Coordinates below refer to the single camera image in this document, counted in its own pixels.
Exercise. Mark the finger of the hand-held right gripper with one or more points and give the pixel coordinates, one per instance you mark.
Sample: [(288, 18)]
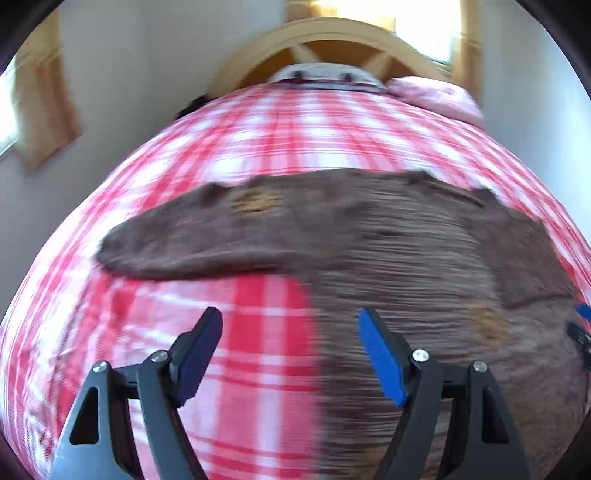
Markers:
[(580, 336)]

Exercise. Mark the brown knitted sweater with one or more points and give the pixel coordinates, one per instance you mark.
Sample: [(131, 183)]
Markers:
[(369, 230)]

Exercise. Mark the small black object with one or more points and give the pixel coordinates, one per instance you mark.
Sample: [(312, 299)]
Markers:
[(190, 107)]

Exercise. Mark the wooden arched headboard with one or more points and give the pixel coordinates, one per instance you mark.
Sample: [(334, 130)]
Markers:
[(332, 30)]

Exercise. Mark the grey patterned pillow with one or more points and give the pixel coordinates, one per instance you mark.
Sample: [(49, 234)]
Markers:
[(318, 71)]

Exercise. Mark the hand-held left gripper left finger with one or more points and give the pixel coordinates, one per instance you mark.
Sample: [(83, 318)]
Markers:
[(198, 360)]

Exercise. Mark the orange side curtain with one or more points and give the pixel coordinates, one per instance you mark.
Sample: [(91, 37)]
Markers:
[(46, 101)]

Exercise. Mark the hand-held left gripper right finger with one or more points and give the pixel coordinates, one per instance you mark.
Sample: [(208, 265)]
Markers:
[(383, 355)]

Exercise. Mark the red plaid bed blanket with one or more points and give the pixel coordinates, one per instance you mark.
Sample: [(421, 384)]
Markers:
[(277, 138)]

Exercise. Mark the side window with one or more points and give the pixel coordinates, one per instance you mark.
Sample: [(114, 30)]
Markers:
[(7, 120)]

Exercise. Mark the bright window behind headboard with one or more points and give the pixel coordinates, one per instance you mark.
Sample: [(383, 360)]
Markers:
[(415, 18)]

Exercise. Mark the pink pillow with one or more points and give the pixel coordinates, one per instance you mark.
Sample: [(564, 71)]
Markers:
[(434, 99)]

